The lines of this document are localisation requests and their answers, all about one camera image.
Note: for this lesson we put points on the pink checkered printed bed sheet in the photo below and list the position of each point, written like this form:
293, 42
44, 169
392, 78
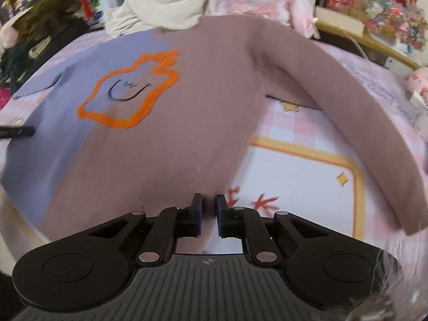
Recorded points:
301, 174

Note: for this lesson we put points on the black bag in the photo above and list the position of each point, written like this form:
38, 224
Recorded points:
57, 46

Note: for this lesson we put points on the purple and mauve sweater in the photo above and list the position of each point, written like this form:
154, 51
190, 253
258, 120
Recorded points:
200, 107

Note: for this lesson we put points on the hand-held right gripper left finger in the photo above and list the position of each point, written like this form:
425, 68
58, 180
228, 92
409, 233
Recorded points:
197, 215

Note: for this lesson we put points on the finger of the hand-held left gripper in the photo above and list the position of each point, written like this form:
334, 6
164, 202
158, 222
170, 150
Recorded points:
16, 132

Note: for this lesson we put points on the pile of colourful paper stars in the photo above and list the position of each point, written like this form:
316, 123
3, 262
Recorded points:
391, 20

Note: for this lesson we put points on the dark olive furry cloth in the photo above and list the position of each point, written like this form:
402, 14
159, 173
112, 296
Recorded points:
46, 13

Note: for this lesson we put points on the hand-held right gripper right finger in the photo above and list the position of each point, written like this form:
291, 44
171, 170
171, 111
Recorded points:
220, 215

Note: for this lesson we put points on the cream sweatshirt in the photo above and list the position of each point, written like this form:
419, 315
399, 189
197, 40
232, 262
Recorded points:
150, 10

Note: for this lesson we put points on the pale pink plush toy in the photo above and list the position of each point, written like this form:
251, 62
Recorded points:
8, 35

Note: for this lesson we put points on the wooden bookshelf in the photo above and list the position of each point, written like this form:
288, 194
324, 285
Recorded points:
374, 45

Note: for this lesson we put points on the red bottle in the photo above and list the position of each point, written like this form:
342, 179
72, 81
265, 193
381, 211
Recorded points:
86, 3

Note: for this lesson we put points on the small pink plush toy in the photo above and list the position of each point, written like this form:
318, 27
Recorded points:
418, 83

